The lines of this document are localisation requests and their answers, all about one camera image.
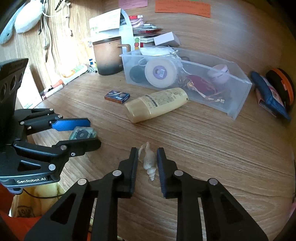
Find beige spiral seashell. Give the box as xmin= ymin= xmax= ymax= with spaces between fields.
xmin=138 ymin=142 xmax=157 ymax=181

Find red pouch gold ribbon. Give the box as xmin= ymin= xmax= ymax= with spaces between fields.
xmin=179 ymin=75 xmax=225 ymax=104

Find white drawstring pouch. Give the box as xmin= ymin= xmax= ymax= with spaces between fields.
xmin=137 ymin=47 xmax=183 ymax=73

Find teal correction tape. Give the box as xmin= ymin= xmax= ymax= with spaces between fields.
xmin=69 ymin=126 xmax=97 ymax=140

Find orange glue tube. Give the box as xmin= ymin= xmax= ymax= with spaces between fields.
xmin=40 ymin=80 xmax=64 ymax=100

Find orange white tissue pack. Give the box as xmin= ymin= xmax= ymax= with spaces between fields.
xmin=62 ymin=65 xmax=88 ymax=78

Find small blue card box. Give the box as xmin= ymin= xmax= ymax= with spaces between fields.
xmin=104 ymin=90 xmax=130 ymax=104

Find cream lotion bottle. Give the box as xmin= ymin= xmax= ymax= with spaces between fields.
xmin=125 ymin=87 xmax=189 ymax=123

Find brown mug with lid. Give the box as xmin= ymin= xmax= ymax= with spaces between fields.
xmin=92 ymin=37 xmax=131 ymax=76

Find white tape roll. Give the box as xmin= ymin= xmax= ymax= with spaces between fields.
xmin=144 ymin=58 xmax=178 ymax=88

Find white plush toy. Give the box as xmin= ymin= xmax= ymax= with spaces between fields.
xmin=1 ymin=1 xmax=44 ymax=45

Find blue zip pouch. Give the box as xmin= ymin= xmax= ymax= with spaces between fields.
xmin=250 ymin=71 xmax=290 ymax=120

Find clear plastic storage bin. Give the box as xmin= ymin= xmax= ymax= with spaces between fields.
xmin=121 ymin=48 xmax=252 ymax=119

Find pink sticky note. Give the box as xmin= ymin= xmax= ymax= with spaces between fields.
xmin=118 ymin=0 xmax=148 ymax=10

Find white small box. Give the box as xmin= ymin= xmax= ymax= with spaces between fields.
xmin=154 ymin=32 xmax=180 ymax=47

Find pink round compact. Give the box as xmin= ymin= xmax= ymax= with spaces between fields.
xmin=207 ymin=64 xmax=229 ymax=85

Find orange black round case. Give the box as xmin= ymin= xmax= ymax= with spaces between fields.
xmin=265 ymin=68 xmax=295 ymax=111

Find orange sticky note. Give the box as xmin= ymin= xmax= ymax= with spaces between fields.
xmin=155 ymin=0 xmax=211 ymax=18

